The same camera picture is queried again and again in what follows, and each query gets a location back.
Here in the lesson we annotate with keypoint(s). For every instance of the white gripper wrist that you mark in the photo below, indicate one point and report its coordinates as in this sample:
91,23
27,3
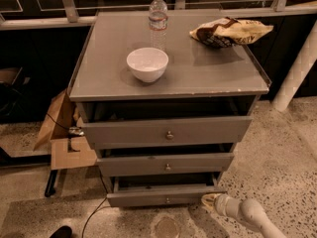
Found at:
223,204

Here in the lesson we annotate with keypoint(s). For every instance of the brown cardboard box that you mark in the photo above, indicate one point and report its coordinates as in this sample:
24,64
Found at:
67,151

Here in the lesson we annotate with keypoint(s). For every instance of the white diagonal pipe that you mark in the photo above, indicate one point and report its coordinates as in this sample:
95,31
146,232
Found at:
300,68

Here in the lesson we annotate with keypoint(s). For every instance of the grey drawer cabinet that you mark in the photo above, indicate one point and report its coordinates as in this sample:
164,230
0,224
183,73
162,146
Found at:
198,82

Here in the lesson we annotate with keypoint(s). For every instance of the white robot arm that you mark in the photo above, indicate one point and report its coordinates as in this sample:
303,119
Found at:
248,212

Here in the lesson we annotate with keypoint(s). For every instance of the grey drawer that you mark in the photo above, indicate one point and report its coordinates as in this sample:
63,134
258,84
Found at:
166,132
162,190
164,165

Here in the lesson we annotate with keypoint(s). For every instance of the grey top drawer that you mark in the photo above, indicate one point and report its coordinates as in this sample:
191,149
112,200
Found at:
166,132

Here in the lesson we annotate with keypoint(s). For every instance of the black shoe tip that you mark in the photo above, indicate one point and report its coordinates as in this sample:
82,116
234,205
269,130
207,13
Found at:
62,232

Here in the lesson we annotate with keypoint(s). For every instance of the grey bottom drawer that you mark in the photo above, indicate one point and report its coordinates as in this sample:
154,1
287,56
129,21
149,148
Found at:
162,190

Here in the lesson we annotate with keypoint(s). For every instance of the white ceramic bowl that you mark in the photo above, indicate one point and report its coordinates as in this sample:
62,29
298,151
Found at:
147,64

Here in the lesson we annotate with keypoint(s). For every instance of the yellow brown chip bag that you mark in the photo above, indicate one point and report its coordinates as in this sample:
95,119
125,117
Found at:
227,32

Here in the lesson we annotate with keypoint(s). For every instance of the grey middle drawer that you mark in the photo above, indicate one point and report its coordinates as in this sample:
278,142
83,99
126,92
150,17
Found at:
164,165

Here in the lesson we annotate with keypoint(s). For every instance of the clear plastic water bottle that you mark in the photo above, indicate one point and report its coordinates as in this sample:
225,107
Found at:
158,24

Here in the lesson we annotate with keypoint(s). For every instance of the white metal railing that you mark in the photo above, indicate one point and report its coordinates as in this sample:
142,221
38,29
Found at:
28,14

